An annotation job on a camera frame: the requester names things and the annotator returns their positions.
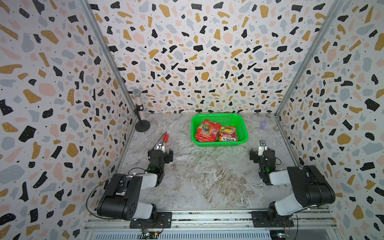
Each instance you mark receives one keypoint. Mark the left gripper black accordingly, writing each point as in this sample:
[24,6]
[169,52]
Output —
[167,157]

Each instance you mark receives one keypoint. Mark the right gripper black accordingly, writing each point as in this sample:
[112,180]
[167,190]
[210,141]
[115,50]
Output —
[254,154]

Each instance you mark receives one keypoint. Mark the orange Fox's fruits candy bag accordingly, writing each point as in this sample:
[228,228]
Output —
[228,134]

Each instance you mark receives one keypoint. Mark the red fruit candy bag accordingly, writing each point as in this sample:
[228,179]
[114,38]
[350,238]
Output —
[207,131]

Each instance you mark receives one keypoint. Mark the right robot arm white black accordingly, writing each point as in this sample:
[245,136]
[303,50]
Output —
[310,188]

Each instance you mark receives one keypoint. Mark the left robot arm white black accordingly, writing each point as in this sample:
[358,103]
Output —
[121,197]

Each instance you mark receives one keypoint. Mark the green plastic basket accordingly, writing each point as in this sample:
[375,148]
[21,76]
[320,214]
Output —
[225,120]

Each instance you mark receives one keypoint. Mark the red cube block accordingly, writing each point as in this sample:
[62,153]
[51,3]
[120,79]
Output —
[165,138]

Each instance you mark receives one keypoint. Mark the glitter microphone on black stand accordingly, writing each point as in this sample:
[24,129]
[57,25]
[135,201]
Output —
[142,125]

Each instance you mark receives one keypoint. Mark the small purple toy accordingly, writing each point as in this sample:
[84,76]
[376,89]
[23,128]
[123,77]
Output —
[264,124]

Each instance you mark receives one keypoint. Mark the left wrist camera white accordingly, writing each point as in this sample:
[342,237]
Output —
[160,146]

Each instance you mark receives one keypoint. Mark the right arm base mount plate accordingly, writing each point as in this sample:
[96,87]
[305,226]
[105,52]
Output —
[264,219]

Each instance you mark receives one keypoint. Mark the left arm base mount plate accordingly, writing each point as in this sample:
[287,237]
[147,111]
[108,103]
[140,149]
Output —
[161,220]

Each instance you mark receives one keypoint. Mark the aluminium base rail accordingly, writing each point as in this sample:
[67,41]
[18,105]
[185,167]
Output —
[240,224]

